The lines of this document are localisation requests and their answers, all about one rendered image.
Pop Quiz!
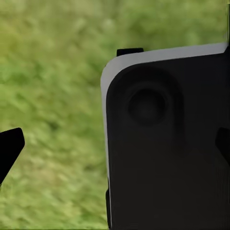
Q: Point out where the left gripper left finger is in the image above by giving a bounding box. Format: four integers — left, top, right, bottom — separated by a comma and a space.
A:
0, 127, 25, 184

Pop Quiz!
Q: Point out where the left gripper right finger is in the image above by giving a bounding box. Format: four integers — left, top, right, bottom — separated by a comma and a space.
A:
215, 127, 230, 166

